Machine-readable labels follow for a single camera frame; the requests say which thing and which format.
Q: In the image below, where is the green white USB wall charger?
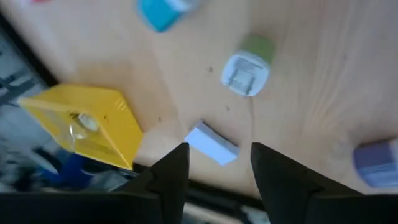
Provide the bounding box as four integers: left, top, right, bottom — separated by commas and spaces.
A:
220, 33, 277, 98

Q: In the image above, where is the white power adapter box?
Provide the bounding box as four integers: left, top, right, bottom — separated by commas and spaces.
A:
183, 120, 241, 166

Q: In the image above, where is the hourglass with white sand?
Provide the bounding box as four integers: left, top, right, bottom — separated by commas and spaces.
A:
67, 110, 102, 142

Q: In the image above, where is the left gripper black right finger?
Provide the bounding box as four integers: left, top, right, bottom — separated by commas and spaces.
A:
250, 142, 398, 224

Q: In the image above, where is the yellow plastic basket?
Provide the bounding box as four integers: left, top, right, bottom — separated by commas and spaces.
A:
17, 83, 144, 171

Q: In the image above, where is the blue white USB wall charger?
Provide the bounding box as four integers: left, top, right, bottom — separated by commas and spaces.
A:
136, 0, 203, 34

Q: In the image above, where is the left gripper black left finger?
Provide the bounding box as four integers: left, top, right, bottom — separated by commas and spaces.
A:
0, 142, 191, 224

